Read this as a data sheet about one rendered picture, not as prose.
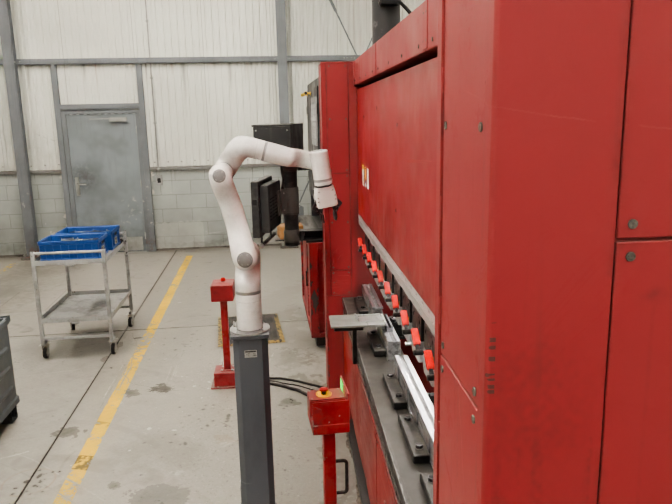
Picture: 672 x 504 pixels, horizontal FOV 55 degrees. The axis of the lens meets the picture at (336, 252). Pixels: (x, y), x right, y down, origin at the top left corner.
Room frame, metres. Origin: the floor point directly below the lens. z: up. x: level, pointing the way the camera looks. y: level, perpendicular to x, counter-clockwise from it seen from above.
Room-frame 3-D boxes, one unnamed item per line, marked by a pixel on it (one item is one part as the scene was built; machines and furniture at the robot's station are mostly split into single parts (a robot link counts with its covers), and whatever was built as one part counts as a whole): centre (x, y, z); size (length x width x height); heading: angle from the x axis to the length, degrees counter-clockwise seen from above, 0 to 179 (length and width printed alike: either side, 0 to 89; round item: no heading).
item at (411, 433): (2.06, -0.25, 0.89); 0.30 x 0.05 x 0.03; 4
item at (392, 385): (2.46, -0.23, 0.89); 0.30 x 0.05 x 0.03; 4
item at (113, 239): (5.95, 2.31, 0.92); 0.50 x 0.36 x 0.18; 96
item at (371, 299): (3.62, -0.20, 0.92); 0.50 x 0.06 x 0.10; 4
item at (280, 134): (4.29, 0.35, 1.53); 0.51 x 0.25 x 0.85; 174
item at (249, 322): (2.94, 0.42, 1.09); 0.19 x 0.19 x 0.18
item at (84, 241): (5.53, 2.28, 0.92); 0.50 x 0.36 x 0.18; 96
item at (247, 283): (2.97, 0.42, 1.30); 0.19 x 0.12 x 0.24; 4
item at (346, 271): (4.05, -0.35, 1.15); 0.85 x 0.25 x 2.30; 94
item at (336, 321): (3.06, -0.09, 1.00); 0.26 x 0.18 x 0.01; 94
